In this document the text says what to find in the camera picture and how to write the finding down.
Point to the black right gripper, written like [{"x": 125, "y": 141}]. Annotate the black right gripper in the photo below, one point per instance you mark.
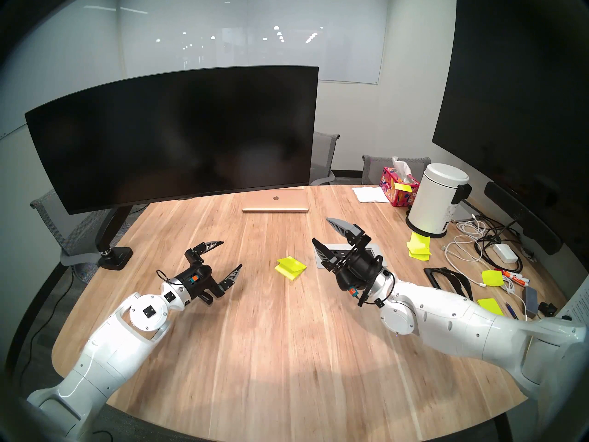
[{"x": 361, "y": 267}]

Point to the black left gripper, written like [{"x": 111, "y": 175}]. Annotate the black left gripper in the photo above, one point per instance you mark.
[{"x": 198, "y": 284}]

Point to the yellow sticky note pad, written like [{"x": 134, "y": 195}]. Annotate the yellow sticky note pad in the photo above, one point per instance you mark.
[{"x": 291, "y": 267}]

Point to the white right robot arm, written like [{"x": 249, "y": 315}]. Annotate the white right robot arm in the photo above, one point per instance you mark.
[{"x": 441, "y": 316}]

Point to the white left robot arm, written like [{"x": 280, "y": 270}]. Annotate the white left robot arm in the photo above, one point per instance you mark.
[{"x": 115, "y": 349}]

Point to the pile of yellow sticky notes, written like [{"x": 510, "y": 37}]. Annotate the pile of yellow sticky notes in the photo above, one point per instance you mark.
[{"x": 418, "y": 247}]

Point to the small yellow sticky note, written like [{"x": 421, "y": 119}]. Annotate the small yellow sticky note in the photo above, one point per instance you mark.
[{"x": 402, "y": 187}]

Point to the curved black desktop monitor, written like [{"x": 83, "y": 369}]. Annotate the curved black desktop monitor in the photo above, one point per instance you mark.
[{"x": 170, "y": 137}]

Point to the crumpled yellow sticky note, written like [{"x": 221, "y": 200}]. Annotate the crumpled yellow sticky note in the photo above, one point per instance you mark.
[{"x": 492, "y": 278}]

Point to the flat yellow sticky pad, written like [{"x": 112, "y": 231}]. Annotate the flat yellow sticky pad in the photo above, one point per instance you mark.
[{"x": 490, "y": 306}]

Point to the grey table power outlet panel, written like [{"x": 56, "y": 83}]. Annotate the grey table power outlet panel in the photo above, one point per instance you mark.
[{"x": 373, "y": 249}]

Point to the white paper napkin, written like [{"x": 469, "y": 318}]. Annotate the white paper napkin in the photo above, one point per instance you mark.
[{"x": 370, "y": 194}]

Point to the rose gold closed laptop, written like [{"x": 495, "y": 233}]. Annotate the rose gold closed laptop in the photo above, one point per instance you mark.
[{"x": 276, "y": 200}]

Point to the colourful floral tissue box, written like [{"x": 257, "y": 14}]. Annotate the colourful floral tissue box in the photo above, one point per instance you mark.
[{"x": 400, "y": 197}]

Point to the grey mesh office chair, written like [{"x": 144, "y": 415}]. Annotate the grey mesh office chair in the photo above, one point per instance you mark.
[
  {"x": 324, "y": 155},
  {"x": 379, "y": 165},
  {"x": 69, "y": 241}
]

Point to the white tissue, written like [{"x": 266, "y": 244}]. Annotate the white tissue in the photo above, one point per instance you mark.
[{"x": 401, "y": 167}]

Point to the white cylindrical bin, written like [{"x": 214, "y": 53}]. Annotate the white cylindrical bin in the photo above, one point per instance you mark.
[{"x": 435, "y": 199}]

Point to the white power adapter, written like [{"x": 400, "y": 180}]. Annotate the white power adapter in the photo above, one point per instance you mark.
[{"x": 505, "y": 252}]

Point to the red white marker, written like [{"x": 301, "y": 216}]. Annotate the red white marker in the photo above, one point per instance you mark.
[{"x": 514, "y": 278}]

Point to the black video sound bar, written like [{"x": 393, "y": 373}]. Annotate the black video sound bar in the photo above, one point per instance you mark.
[{"x": 520, "y": 218}]

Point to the blue pen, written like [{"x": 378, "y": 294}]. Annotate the blue pen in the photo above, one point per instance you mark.
[{"x": 511, "y": 310}]

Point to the grey whiteboard eraser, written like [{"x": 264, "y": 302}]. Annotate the grey whiteboard eraser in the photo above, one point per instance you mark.
[{"x": 530, "y": 302}]

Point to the small black clip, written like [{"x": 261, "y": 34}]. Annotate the small black clip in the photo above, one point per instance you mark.
[{"x": 547, "y": 308}]

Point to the white printed paper sheet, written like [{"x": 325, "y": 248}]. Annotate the white printed paper sheet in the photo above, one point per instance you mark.
[{"x": 577, "y": 307}]

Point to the large black wall television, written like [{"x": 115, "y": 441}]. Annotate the large black wall television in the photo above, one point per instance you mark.
[{"x": 506, "y": 100}]

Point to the glass wall whiteboard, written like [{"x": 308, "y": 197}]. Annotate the glass wall whiteboard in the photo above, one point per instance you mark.
[{"x": 221, "y": 31}]

